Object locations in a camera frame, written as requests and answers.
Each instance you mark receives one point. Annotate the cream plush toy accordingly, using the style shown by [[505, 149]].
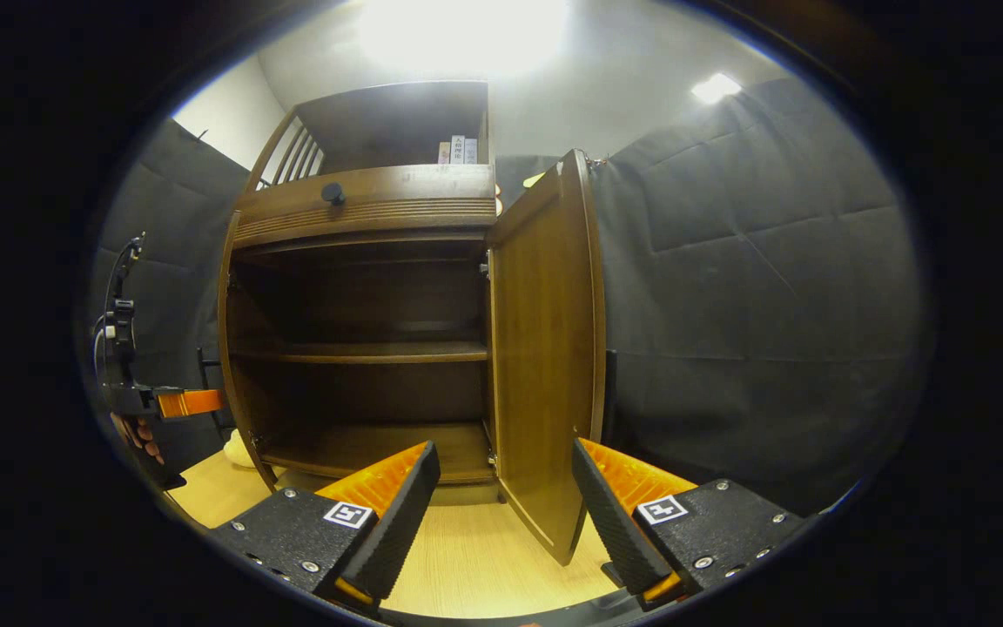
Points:
[[238, 450]]

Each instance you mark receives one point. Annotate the small ceiling light panel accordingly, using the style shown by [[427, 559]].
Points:
[[716, 88]]

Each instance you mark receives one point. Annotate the wooden inner cabinet shelf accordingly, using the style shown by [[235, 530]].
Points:
[[362, 353]]

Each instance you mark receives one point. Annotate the wooden double-door shoe cabinet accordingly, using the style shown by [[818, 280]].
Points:
[[380, 200]]

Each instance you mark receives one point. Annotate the wooden shoe cabinet door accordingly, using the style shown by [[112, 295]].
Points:
[[545, 348], [223, 331]]

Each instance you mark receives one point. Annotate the black round drawer knob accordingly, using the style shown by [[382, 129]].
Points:
[[333, 193]]

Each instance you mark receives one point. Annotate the thin white book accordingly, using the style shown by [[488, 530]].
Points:
[[457, 150]]

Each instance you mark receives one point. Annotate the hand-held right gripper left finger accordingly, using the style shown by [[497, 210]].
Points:
[[401, 514]]

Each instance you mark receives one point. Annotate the black backdrop cloth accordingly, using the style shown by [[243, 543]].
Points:
[[754, 287]]

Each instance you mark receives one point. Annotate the thin grey book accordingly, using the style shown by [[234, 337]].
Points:
[[470, 151]]

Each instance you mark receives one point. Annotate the large ceiling light panel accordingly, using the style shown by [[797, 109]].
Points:
[[462, 35]]

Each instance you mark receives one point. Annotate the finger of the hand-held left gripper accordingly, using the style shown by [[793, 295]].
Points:
[[192, 403]]

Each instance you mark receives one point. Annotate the thin brown book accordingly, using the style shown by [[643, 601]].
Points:
[[443, 152]]

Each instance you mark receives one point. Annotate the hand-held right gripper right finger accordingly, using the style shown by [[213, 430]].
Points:
[[610, 514]]

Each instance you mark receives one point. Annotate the wooden cabinet drawer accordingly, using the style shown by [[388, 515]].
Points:
[[397, 196]]

